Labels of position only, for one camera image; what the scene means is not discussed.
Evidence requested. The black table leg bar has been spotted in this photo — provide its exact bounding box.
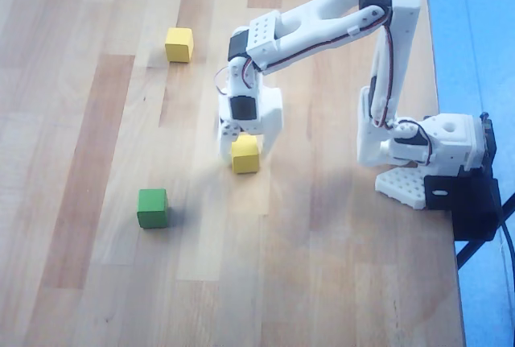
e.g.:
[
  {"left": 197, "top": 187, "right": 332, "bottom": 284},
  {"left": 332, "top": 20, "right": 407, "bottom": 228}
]
[{"left": 455, "top": 201, "right": 515, "bottom": 271}]

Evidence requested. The black table clamp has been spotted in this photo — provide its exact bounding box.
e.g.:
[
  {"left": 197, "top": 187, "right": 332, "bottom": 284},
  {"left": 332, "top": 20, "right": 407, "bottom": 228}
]
[{"left": 423, "top": 149, "right": 504, "bottom": 242}]

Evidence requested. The yellow wooden cube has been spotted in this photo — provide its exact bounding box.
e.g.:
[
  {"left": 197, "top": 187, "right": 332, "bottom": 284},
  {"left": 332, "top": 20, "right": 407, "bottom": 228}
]
[
  {"left": 230, "top": 134, "right": 261, "bottom": 175},
  {"left": 164, "top": 27, "right": 195, "bottom": 64}
]

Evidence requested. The green wooden cube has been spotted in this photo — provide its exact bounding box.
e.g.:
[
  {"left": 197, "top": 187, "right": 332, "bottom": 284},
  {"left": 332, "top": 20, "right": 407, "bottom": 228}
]
[{"left": 136, "top": 188, "right": 169, "bottom": 229}]

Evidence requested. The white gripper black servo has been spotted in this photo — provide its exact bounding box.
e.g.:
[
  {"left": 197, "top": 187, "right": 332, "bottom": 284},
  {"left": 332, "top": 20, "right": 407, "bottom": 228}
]
[{"left": 217, "top": 85, "right": 283, "bottom": 162}]

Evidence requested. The black cable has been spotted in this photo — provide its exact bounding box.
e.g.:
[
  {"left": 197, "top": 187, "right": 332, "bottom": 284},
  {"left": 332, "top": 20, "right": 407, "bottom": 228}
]
[{"left": 496, "top": 205, "right": 515, "bottom": 283}]

